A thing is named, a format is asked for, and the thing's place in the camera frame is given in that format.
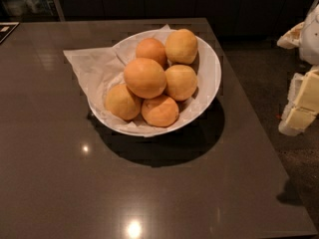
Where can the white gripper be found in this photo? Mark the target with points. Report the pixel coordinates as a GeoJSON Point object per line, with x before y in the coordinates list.
{"type": "Point", "coordinates": [310, 39]}

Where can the white ceramic bowl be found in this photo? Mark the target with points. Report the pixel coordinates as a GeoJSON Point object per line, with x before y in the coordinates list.
{"type": "Point", "coordinates": [209, 73]}

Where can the middle right orange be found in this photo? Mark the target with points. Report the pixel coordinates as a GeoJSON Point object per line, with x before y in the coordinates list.
{"type": "Point", "coordinates": [181, 82]}

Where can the orange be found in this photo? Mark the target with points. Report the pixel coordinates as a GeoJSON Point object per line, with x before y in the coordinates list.
{"type": "Point", "coordinates": [153, 49]}
{"type": "Point", "coordinates": [161, 111]}
{"type": "Point", "coordinates": [145, 78]}
{"type": "Point", "coordinates": [122, 102]}
{"type": "Point", "coordinates": [181, 46]}
{"type": "Point", "coordinates": [181, 82]}

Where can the back right orange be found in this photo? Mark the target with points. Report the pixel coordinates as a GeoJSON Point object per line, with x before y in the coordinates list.
{"type": "Point", "coordinates": [181, 46]}

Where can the front centre orange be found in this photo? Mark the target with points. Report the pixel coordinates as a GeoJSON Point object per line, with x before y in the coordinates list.
{"type": "Point", "coordinates": [161, 111]}

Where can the back left orange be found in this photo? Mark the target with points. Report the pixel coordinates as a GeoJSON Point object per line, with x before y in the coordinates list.
{"type": "Point", "coordinates": [153, 49]}

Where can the top centre orange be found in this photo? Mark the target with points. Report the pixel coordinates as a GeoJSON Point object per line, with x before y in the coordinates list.
{"type": "Point", "coordinates": [145, 78]}

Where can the front left orange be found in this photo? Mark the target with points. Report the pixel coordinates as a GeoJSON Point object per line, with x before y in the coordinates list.
{"type": "Point", "coordinates": [122, 102]}

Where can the white paper liner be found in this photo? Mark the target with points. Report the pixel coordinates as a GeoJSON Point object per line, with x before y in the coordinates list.
{"type": "Point", "coordinates": [94, 68]}

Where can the black framed item on table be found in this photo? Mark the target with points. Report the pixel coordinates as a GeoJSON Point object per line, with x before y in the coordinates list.
{"type": "Point", "coordinates": [6, 28]}

